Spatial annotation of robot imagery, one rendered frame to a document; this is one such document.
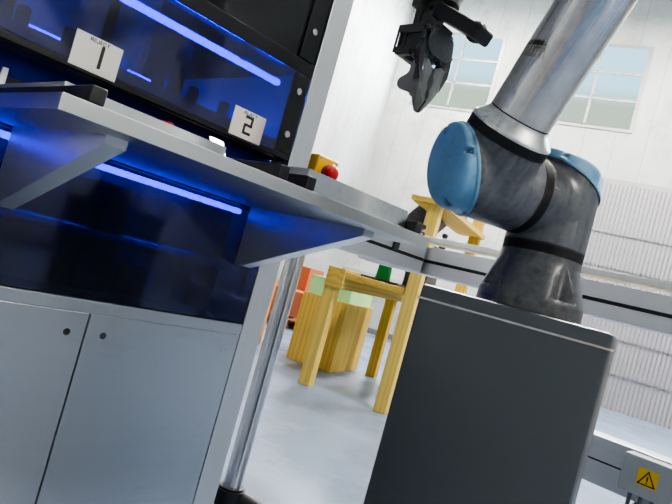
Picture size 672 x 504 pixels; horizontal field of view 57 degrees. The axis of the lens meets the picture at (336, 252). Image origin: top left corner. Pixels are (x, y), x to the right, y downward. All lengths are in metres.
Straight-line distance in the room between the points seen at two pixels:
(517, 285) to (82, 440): 0.85
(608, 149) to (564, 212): 8.56
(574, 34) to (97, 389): 1.00
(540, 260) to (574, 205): 0.09
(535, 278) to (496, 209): 0.11
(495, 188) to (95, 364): 0.81
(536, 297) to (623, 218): 8.31
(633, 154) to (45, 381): 8.76
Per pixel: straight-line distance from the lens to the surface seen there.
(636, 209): 9.20
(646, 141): 9.49
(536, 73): 0.83
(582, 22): 0.83
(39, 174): 0.98
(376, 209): 1.09
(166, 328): 1.32
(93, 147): 0.85
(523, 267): 0.90
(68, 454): 1.32
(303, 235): 1.23
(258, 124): 1.37
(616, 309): 1.76
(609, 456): 1.78
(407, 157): 10.01
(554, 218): 0.91
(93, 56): 1.20
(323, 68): 1.50
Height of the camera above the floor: 0.77
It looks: 2 degrees up
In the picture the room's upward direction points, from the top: 15 degrees clockwise
